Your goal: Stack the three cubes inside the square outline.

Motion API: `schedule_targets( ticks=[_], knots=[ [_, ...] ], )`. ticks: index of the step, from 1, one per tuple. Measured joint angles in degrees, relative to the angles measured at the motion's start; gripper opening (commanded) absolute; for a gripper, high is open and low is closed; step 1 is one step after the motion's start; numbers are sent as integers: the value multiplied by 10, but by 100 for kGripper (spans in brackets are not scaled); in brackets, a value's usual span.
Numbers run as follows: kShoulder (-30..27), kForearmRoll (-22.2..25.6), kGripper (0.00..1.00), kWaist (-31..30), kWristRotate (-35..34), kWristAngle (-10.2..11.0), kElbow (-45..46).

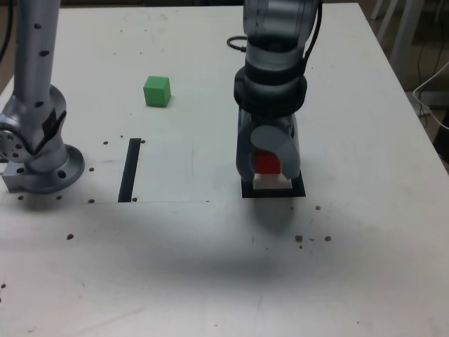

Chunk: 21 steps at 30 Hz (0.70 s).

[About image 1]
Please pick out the red cube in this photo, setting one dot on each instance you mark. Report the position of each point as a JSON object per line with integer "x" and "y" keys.
{"x": 266, "y": 163}

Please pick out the black tape square outline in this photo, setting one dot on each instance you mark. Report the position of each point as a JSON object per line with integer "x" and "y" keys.
{"x": 273, "y": 193}

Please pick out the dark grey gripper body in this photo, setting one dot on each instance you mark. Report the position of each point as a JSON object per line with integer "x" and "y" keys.
{"x": 270, "y": 120}

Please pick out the white chair frame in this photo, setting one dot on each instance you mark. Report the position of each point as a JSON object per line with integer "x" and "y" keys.
{"x": 403, "y": 24}

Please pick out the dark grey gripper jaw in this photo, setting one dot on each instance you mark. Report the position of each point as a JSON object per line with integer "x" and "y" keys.
{"x": 243, "y": 154}

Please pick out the green cube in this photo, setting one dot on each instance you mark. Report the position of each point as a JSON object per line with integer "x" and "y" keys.
{"x": 156, "y": 92}

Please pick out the black tape strip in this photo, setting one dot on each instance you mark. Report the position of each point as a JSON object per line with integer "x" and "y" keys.
{"x": 129, "y": 172}

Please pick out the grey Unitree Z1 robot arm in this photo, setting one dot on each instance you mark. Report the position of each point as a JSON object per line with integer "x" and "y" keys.
{"x": 35, "y": 70}

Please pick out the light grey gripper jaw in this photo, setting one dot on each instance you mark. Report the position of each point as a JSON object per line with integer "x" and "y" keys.
{"x": 277, "y": 138}

